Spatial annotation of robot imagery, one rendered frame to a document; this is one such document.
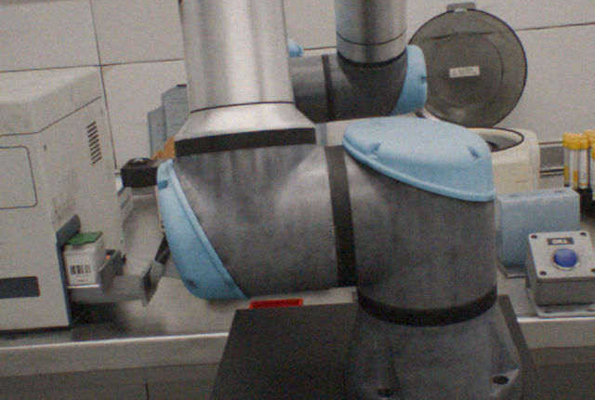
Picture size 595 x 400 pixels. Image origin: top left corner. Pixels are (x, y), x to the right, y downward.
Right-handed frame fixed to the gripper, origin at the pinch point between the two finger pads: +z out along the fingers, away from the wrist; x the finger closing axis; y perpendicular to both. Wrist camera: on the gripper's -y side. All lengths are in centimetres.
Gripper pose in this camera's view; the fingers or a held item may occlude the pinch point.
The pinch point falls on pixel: (152, 276)
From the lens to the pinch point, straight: 117.2
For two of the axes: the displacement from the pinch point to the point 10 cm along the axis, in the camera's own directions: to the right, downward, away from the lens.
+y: 9.1, 4.2, 0.5
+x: 0.7, -2.6, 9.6
